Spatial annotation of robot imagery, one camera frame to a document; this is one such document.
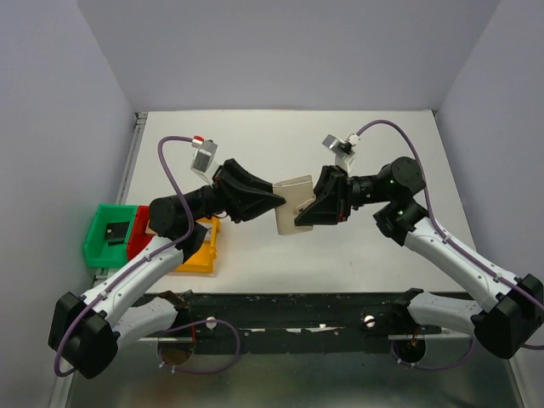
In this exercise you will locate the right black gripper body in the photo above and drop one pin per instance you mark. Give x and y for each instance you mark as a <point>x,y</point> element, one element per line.
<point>341,189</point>

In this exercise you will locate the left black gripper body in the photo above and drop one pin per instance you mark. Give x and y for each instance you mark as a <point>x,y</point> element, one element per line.
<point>229,200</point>

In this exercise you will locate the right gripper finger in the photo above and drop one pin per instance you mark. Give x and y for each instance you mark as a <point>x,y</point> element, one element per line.
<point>322,187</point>
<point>324,212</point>

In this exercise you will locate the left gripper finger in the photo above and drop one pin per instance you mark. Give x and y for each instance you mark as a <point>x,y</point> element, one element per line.
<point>254,205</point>
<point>248,185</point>

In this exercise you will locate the beige card holder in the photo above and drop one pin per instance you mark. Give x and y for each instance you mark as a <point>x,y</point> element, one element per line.
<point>298,194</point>

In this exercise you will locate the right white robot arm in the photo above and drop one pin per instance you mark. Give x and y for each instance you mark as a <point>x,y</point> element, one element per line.
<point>504,309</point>

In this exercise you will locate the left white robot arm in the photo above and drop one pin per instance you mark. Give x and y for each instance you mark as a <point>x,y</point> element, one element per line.
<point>88,330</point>

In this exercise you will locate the card in yellow bin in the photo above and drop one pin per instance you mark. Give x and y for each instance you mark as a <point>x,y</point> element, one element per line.
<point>209,234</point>

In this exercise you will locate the yellow plastic bin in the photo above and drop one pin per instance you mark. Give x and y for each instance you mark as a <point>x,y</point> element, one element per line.
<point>202,262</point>

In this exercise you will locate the red plastic bin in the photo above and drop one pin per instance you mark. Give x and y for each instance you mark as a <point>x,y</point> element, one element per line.
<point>140,235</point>

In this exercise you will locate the black item in green bin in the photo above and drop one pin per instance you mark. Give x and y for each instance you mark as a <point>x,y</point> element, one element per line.
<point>116,233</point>

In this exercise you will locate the green plastic bin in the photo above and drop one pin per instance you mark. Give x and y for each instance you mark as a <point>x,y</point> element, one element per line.
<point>106,245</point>

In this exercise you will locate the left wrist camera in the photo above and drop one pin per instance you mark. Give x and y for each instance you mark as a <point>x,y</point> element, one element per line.
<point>203,161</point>

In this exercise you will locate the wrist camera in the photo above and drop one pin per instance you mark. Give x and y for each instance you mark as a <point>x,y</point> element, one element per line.
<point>343,150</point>
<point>203,161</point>

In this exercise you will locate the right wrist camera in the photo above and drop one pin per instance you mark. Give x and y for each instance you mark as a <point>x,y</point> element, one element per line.
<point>343,150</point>

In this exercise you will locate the aluminium side rail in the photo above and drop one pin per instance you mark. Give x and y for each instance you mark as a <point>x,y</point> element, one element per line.
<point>127,174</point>

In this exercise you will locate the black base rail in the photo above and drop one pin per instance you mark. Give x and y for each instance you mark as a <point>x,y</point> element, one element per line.
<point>292,323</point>

